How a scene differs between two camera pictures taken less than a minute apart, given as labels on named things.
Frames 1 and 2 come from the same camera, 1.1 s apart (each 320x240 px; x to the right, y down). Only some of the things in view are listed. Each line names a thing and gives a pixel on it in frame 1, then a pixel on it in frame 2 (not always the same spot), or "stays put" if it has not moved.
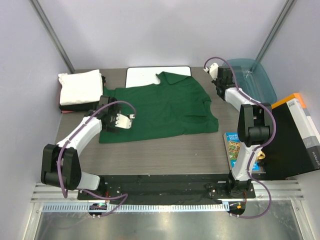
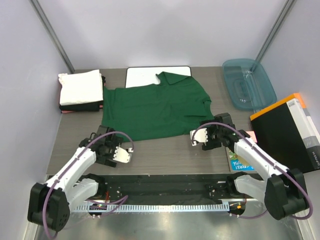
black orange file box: (295, 149) stays put
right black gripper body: (216, 83) -> (214, 134)
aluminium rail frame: (278, 212) stays put
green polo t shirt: (176, 105) stays put
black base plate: (211, 187) stays put
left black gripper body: (113, 113) -> (115, 141)
